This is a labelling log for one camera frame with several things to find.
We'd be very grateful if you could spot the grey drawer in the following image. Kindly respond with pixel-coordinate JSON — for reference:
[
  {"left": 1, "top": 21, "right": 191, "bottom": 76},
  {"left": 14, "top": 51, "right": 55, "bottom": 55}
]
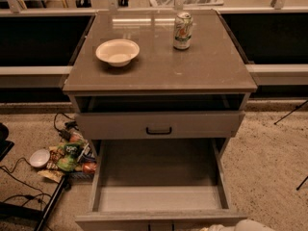
[
  {"left": 76, "top": 111, "right": 244, "bottom": 140},
  {"left": 76, "top": 139, "right": 246, "bottom": 231}
]

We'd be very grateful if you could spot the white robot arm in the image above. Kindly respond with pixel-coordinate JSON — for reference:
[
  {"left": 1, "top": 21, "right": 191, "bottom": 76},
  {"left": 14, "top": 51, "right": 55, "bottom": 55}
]
[{"left": 199, "top": 219, "right": 274, "bottom": 231}]

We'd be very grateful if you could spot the grey drawer cabinet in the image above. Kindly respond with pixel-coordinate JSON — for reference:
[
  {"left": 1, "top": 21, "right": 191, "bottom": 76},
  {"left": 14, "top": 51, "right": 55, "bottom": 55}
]
[{"left": 62, "top": 9, "right": 258, "bottom": 146}]

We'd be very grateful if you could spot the white paper bowl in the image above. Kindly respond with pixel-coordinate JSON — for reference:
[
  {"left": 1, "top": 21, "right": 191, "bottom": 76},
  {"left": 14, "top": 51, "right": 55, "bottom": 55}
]
[{"left": 95, "top": 39, "right": 140, "bottom": 67}]

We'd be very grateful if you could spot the white green soda can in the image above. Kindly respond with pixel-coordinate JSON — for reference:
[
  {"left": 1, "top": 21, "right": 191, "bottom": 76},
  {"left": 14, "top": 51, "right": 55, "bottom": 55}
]
[{"left": 173, "top": 12, "right": 193, "bottom": 50}]

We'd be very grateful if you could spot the black power adapter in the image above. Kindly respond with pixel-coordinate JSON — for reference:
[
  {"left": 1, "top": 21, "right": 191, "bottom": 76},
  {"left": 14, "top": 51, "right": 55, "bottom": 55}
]
[{"left": 59, "top": 130, "right": 71, "bottom": 141}]

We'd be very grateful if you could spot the green snack bag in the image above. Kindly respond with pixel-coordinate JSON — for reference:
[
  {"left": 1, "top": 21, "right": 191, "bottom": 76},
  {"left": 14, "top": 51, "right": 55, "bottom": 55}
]
[{"left": 57, "top": 142, "right": 82, "bottom": 172}]

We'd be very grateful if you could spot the tan snack wrapper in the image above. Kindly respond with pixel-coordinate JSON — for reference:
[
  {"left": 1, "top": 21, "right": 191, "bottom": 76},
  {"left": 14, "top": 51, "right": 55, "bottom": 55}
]
[{"left": 38, "top": 169, "right": 64, "bottom": 183}]

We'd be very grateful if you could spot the white bowl on floor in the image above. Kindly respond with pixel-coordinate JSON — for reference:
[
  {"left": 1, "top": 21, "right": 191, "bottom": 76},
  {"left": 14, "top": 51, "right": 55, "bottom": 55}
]
[{"left": 29, "top": 149, "right": 50, "bottom": 168}]

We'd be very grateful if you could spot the black tripod leg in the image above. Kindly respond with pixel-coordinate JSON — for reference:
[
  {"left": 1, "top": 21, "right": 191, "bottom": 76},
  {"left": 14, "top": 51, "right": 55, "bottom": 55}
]
[{"left": 295, "top": 176, "right": 308, "bottom": 191}]

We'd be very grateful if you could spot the black stand base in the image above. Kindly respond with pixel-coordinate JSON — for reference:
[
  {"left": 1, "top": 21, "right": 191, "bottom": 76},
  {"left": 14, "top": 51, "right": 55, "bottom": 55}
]
[{"left": 0, "top": 176, "right": 69, "bottom": 231}]

